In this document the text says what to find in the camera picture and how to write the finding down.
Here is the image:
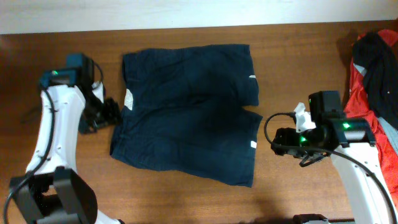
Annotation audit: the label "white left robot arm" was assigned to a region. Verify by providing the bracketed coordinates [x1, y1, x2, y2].
[3, 53, 122, 224]

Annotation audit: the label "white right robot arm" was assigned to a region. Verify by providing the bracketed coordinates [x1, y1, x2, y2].
[268, 91, 397, 223]

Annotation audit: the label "red mesh shirt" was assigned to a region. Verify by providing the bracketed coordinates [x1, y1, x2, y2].
[345, 29, 397, 205]

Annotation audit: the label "dark navy blue shorts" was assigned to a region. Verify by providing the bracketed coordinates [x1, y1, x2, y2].
[109, 44, 262, 187]

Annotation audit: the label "black garment on pile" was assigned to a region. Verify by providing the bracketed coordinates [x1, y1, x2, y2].
[353, 32, 397, 128]

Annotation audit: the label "light grey garment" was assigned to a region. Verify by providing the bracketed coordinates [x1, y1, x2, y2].
[353, 63, 398, 154]

